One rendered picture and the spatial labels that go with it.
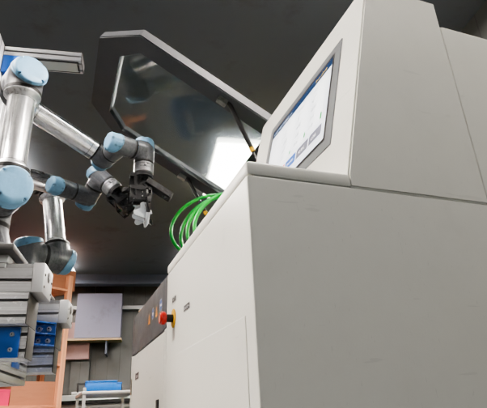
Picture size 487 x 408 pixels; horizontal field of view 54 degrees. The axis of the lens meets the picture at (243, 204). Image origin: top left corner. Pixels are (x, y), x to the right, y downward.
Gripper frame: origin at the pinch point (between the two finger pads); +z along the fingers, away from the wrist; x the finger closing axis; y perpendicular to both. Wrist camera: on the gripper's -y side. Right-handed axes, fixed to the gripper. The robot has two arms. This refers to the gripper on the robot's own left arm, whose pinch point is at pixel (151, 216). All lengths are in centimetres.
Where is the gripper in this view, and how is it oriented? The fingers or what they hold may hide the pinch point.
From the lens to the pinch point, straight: 198.7
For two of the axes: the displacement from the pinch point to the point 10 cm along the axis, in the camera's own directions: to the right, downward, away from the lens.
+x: 1.2, -6.0, -7.9
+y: -6.7, 5.4, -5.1
